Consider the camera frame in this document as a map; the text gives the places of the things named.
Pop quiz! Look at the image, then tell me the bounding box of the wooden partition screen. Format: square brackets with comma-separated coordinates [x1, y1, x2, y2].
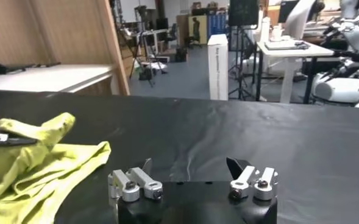
[0, 0, 130, 97]

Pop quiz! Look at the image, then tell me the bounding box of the black tripod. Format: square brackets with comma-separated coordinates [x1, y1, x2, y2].
[128, 29, 168, 89]

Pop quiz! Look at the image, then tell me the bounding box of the white curved panel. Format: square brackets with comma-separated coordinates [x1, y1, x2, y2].
[284, 0, 318, 40]

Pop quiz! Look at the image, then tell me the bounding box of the white rectangular table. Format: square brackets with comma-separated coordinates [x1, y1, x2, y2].
[0, 63, 115, 94]

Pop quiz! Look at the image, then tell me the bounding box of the white cup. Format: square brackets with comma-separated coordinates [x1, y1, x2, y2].
[272, 25, 283, 42]

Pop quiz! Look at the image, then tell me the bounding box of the blue storage cabinet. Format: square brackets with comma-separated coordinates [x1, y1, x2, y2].
[207, 13, 229, 39]

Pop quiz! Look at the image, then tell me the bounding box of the white humanoid robot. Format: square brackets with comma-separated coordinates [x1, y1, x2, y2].
[310, 0, 359, 105]

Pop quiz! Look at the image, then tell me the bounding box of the black glossy table cover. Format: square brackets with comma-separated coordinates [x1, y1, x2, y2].
[0, 89, 359, 224]

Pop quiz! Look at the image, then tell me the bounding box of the grey closed laptop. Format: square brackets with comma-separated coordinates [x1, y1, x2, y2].
[264, 40, 310, 51]

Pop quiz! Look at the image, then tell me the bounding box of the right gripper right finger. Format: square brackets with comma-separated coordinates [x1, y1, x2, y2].
[226, 156, 279, 202]

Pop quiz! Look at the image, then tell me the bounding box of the tall white cardboard box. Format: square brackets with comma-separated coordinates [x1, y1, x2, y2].
[207, 33, 229, 101]

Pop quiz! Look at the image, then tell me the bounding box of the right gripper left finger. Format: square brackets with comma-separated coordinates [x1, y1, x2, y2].
[107, 157, 164, 203]

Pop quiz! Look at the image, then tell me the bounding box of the black monitor on tripod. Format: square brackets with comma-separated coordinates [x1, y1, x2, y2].
[227, 0, 260, 100]

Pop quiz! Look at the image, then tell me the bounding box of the yellow-green t-shirt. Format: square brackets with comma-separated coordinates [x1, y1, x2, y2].
[0, 111, 112, 224]

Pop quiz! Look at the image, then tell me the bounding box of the white height-adjustable desk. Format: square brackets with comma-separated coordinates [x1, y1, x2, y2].
[256, 41, 335, 104]

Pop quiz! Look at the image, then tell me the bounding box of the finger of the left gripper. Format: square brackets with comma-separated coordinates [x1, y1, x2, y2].
[0, 131, 38, 150]

